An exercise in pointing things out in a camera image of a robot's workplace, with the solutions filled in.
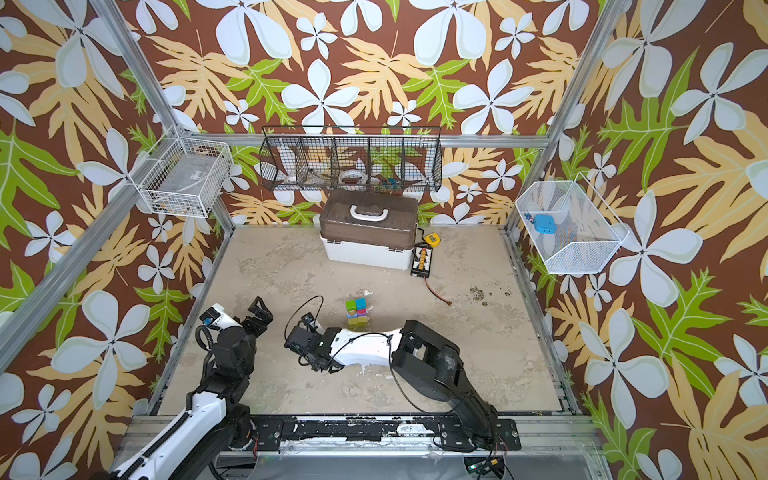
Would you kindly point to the brown lid storage box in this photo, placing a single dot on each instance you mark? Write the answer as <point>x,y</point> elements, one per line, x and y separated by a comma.
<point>369,228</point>

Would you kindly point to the white mesh basket right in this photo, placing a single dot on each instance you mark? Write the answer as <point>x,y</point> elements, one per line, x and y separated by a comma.
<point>589,232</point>

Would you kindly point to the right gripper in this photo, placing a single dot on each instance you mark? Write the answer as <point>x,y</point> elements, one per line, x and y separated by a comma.
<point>300,342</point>

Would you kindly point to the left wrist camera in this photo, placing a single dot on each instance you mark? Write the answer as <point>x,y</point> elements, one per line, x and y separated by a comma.
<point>217,319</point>

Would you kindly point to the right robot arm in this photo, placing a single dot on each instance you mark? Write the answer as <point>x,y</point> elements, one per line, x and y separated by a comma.
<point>427,361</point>

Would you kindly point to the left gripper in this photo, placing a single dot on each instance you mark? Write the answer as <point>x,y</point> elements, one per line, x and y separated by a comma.
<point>263,316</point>

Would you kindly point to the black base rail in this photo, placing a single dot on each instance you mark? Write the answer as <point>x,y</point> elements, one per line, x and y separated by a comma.
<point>444,432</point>

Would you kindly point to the black wire basket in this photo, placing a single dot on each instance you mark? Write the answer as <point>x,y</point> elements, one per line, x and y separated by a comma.
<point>388,159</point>

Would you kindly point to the blue object in basket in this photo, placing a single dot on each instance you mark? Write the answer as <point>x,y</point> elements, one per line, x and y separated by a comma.
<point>544,224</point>

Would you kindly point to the black battery holder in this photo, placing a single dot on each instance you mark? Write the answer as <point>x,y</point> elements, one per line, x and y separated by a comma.
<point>421,261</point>

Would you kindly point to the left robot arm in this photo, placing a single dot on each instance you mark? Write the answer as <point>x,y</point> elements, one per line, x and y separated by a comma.
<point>213,419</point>

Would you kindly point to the white wire basket left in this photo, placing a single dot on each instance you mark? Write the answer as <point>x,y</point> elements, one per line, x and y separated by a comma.
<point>185,176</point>

